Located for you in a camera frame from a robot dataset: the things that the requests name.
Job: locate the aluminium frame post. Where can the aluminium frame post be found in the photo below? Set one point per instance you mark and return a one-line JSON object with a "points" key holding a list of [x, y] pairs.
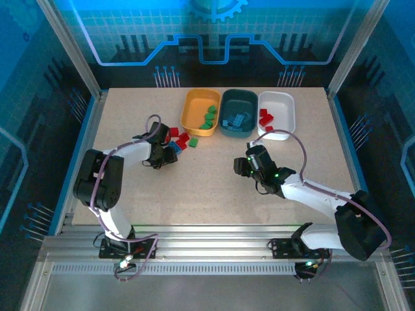
{"points": [[71, 48], [356, 48]]}

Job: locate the wide aluminium base rail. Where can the wide aluminium base rail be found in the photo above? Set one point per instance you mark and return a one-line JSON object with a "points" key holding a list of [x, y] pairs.
{"points": [[210, 243]]}

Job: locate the base connector with green light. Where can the base connector with green light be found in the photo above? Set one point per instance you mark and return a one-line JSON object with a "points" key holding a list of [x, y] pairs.
{"points": [[126, 260], [306, 269]]}

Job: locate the blue table side rail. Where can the blue table side rail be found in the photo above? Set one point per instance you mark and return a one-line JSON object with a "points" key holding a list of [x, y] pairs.
{"points": [[92, 123], [342, 129]]}

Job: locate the green lego brick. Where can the green lego brick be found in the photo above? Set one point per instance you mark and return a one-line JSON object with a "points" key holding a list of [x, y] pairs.
{"points": [[204, 127], [208, 122], [210, 116], [194, 142], [212, 109]]}

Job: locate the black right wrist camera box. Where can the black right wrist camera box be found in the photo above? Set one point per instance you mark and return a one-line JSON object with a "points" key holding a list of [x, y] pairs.
{"points": [[240, 166]]}

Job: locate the blue lego brick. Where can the blue lego brick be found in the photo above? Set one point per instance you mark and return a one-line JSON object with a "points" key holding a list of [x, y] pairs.
{"points": [[236, 128], [238, 119], [248, 114], [175, 147], [226, 122]]}

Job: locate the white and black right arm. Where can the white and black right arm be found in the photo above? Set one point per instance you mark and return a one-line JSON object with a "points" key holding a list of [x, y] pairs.
{"points": [[311, 191]]}

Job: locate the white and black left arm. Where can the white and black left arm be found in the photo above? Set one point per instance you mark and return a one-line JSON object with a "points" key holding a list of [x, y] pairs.
{"points": [[111, 220]]}

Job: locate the long red lego brick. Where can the long red lego brick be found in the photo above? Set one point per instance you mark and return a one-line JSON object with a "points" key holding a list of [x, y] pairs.
{"points": [[266, 120]]}

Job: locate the orange plastic container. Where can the orange plastic container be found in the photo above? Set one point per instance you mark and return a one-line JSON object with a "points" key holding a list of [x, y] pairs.
{"points": [[194, 107]]}

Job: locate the teal plastic container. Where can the teal plastic container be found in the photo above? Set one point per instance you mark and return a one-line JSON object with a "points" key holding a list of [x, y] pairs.
{"points": [[238, 100]]}

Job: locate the white plastic container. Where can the white plastic container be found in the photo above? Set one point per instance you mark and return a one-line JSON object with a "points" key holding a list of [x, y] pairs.
{"points": [[280, 107]]}

